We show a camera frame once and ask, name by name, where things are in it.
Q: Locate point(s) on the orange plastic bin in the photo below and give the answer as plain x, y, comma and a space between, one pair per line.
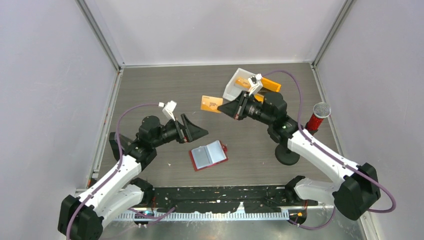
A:
267, 86

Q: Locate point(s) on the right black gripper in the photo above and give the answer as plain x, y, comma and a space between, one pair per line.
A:
235, 109

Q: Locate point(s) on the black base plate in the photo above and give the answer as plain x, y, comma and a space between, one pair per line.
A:
220, 199

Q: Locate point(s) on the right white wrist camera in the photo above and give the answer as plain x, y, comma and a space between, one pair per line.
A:
255, 82

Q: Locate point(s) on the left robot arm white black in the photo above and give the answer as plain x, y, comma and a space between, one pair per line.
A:
84, 217

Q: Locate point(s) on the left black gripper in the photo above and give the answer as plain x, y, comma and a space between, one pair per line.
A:
187, 132

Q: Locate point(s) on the orange card in white bin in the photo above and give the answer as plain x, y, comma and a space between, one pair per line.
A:
242, 82

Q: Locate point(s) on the red card holder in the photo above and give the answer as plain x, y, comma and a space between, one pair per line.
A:
209, 155

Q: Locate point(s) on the aluminium front rail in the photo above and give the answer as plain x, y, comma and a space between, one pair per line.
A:
351, 200

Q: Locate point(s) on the white plastic bin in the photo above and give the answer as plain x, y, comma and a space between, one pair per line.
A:
231, 90

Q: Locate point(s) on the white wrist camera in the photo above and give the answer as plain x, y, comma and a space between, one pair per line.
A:
168, 109
255, 82

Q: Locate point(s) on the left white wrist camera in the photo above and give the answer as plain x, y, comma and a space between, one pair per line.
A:
168, 109

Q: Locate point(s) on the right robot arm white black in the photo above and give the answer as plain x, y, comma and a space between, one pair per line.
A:
337, 168

